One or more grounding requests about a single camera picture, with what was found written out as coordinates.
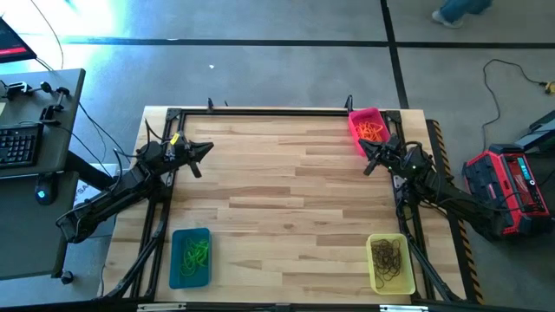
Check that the pink plastic basket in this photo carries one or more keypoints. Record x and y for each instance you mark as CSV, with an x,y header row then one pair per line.
x,y
355,119

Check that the black table edge clip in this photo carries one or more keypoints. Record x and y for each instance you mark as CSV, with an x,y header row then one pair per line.
x,y
210,105
349,104

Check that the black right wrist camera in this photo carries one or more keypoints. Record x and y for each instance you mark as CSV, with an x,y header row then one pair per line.
x,y
393,143

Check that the grey desk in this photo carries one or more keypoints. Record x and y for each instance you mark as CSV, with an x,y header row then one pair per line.
x,y
26,238

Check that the white paper sheet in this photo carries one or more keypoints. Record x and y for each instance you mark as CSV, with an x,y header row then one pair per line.
x,y
86,193

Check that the black device with light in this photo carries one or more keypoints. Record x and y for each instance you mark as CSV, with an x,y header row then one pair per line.
x,y
47,184

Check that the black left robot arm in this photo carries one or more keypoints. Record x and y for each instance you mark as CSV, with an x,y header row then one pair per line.
x,y
112,195

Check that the orange rubber band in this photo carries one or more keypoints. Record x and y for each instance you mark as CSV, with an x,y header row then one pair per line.
x,y
369,129
380,132
363,138
367,125
366,133
375,131
360,132
377,127
362,128
373,136

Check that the yellow tag label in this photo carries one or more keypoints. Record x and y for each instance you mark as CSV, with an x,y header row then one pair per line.
x,y
174,138

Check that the person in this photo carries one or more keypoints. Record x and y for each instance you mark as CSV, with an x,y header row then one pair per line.
x,y
459,11

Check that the black yellow hazard tape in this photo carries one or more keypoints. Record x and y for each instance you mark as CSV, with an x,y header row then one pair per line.
x,y
468,260

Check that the red black power station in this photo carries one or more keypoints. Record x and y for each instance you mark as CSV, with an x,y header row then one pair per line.
x,y
520,182

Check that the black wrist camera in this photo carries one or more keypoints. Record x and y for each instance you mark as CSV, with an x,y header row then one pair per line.
x,y
171,151
393,143

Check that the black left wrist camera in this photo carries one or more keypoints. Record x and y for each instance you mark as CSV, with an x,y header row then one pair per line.
x,y
171,151

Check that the pile of orange rubber bands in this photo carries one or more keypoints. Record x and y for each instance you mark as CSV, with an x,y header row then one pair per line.
x,y
378,137

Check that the black red monitor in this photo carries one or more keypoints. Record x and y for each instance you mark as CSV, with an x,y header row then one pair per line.
x,y
11,47

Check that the teal plastic basket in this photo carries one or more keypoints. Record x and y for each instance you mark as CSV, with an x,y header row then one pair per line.
x,y
175,279

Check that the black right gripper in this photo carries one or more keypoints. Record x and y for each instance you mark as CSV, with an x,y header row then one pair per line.
x,y
392,158

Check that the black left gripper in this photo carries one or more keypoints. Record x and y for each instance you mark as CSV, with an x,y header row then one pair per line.
x,y
189,152

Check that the black support strut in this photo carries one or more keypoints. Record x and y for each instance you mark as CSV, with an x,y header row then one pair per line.
x,y
86,169

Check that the yellow plug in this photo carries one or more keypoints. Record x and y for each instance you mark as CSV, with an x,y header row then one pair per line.
x,y
550,86

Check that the black caster wheel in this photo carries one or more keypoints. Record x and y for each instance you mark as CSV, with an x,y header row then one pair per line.
x,y
66,277

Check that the green rubber band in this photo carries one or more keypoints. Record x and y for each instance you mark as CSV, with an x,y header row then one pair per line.
x,y
197,262
195,255
199,250
187,253
204,258
190,260
201,245
204,249
191,245
185,266
193,268

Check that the black backlit keyboard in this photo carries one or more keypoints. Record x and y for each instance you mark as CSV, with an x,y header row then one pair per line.
x,y
17,145

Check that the yellow plastic basket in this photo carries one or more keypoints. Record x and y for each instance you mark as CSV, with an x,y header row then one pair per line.
x,y
392,289

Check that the grey equipment case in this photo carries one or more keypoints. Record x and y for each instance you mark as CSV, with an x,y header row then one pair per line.
x,y
542,130

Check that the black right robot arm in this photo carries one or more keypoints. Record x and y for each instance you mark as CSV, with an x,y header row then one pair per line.
x,y
455,199

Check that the silver metal bracket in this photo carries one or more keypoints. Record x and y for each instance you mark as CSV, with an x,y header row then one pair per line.
x,y
403,308
160,307

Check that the black desk clamp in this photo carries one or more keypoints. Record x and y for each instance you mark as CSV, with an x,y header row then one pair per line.
x,y
54,110
19,89

